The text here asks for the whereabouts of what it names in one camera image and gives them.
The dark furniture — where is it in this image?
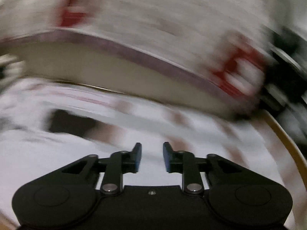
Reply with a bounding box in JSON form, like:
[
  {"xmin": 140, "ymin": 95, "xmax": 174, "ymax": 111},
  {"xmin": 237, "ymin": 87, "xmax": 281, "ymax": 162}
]
[{"xmin": 261, "ymin": 26, "xmax": 307, "ymax": 149}]

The printed quilt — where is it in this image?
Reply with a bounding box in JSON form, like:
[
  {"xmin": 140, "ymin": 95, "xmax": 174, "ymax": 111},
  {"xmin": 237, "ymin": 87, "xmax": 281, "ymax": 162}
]
[{"xmin": 0, "ymin": 0, "xmax": 271, "ymax": 99}]

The dark cloth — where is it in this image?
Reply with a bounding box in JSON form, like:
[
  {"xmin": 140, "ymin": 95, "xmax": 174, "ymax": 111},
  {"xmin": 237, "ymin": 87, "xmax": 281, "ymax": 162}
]
[{"xmin": 48, "ymin": 109, "xmax": 99, "ymax": 135}]

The white printed t-shirt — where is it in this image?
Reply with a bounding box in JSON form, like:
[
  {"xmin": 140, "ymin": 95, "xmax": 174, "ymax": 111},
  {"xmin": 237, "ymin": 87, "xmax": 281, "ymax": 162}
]
[{"xmin": 0, "ymin": 122, "xmax": 283, "ymax": 228}]

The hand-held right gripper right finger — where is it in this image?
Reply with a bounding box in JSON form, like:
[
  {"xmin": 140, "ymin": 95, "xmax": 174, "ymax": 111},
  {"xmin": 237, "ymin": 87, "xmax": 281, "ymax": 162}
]
[{"xmin": 163, "ymin": 142, "xmax": 241, "ymax": 195}]

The checkered rug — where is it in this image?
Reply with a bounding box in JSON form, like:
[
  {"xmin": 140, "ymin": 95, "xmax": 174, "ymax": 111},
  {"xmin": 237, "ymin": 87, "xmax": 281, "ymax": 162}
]
[{"xmin": 0, "ymin": 79, "xmax": 307, "ymax": 221}]

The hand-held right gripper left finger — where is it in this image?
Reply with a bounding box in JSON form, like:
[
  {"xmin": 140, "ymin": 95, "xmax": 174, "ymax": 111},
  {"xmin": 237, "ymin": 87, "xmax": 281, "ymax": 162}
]
[{"xmin": 62, "ymin": 142, "xmax": 142, "ymax": 196}]

